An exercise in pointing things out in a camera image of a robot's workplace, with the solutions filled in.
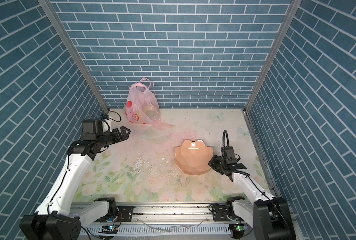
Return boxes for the peach lotus shaped bowl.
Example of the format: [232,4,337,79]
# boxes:
[175,140,214,176]

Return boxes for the pink plastic bag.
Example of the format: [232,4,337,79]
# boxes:
[124,78,175,131]

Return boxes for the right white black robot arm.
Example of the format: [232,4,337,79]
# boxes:
[209,155,297,240]

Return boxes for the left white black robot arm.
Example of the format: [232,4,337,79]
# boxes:
[19,126,131,240]

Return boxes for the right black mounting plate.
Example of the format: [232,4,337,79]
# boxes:
[208,204,236,222]

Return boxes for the black mounting plate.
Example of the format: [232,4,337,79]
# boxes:
[208,204,236,222]
[105,206,134,223]

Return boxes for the white ventilation grille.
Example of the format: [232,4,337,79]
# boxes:
[87,224,231,237]

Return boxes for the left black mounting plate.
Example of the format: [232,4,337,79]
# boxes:
[105,206,134,223]

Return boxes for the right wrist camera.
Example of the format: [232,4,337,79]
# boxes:
[223,147,238,165]

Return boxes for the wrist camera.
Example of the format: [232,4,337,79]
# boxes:
[223,147,238,165]
[80,118,111,141]

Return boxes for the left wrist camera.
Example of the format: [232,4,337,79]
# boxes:
[80,118,111,141]

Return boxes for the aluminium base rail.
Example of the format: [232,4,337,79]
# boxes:
[70,202,254,239]

